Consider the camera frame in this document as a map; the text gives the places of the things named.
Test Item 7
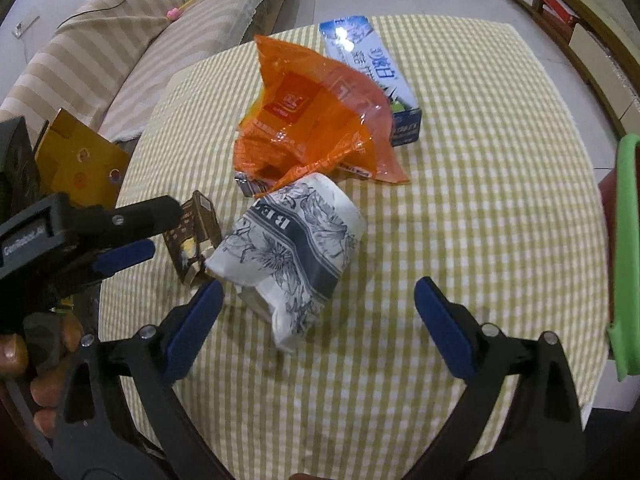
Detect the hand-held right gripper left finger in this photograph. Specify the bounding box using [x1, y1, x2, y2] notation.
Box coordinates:
[52, 279, 236, 480]

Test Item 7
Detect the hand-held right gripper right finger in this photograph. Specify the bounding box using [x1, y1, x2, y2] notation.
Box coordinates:
[402, 276, 586, 480]

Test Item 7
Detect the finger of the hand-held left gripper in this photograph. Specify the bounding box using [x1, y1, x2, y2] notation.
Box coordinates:
[92, 239, 157, 276]
[75, 195, 182, 251]

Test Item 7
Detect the small brown carton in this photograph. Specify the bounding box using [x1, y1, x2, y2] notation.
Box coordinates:
[164, 190, 223, 288]

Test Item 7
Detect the white floral paper bag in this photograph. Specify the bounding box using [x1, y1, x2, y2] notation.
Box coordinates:
[206, 172, 367, 356]

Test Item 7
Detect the red bin with green rim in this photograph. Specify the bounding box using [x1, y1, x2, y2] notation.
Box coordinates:
[597, 134, 640, 383]

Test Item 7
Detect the person's left hand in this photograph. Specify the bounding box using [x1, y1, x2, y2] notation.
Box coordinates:
[0, 312, 86, 438]

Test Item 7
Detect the brown cardboard box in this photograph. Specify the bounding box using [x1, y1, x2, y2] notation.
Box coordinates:
[34, 107, 132, 208]

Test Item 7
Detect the small silver packet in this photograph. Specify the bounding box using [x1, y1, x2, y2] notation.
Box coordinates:
[235, 171, 262, 197]

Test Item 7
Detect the beige striped sofa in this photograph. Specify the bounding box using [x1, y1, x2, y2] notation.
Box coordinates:
[0, 0, 278, 143]

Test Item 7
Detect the orange plastic bag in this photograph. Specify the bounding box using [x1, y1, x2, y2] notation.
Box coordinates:
[234, 35, 411, 198]

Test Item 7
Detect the blue milk carton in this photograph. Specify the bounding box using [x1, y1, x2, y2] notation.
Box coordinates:
[319, 16, 422, 147]

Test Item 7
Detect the white cardboard box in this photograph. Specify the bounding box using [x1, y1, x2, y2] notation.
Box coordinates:
[570, 22, 640, 111]

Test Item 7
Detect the red box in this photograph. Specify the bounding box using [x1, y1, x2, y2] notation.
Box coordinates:
[537, 0, 581, 23]

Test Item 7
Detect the wooden shelf unit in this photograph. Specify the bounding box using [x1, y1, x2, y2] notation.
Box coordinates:
[480, 0, 640, 136]

